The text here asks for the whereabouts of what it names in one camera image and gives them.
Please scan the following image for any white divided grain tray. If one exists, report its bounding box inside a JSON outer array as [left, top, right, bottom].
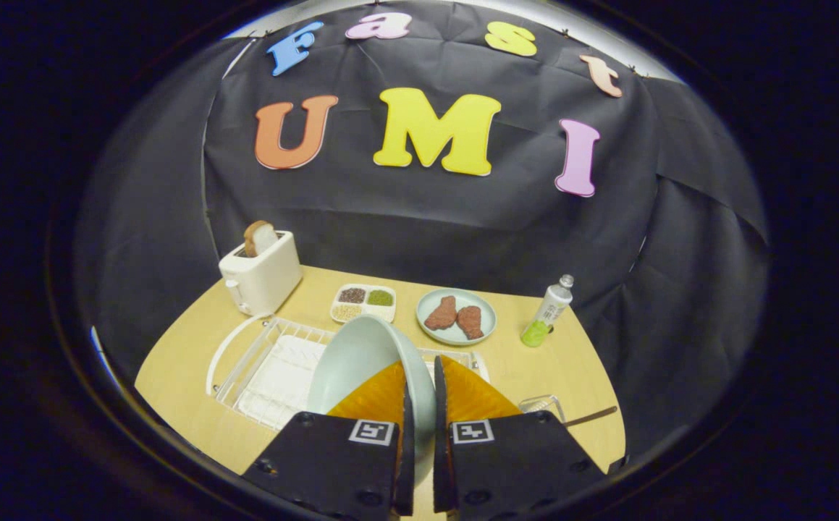
[[329, 284, 397, 324]]

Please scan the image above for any wooden handled metal spoon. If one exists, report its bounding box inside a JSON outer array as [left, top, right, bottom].
[[564, 405, 619, 428]]

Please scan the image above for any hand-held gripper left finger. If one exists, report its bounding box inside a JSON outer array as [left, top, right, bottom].
[[242, 360, 416, 521]]

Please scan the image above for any white toaster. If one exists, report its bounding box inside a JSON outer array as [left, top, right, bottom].
[[218, 230, 303, 317]]

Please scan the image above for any brown meat piece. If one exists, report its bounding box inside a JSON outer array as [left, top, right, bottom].
[[456, 305, 485, 341], [424, 295, 458, 331]]

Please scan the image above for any white wire dish rack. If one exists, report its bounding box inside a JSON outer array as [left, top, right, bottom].
[[206, 313, 491, 433]]

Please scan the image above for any pale green meat plate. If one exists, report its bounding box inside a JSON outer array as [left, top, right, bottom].
[[416, 288, 498, 347]]

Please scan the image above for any metal wire basket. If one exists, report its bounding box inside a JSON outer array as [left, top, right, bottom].
[[519, 394, 567, 424]]

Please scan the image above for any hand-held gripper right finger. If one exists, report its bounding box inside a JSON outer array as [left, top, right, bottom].
[[432, 355, 608, 521]]

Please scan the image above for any green tea bottle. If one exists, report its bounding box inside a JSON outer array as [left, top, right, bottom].
[[520, 274, 576, 348]]

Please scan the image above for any brown bread slice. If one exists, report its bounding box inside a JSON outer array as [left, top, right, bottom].
[[243, 220, 279, 258]]

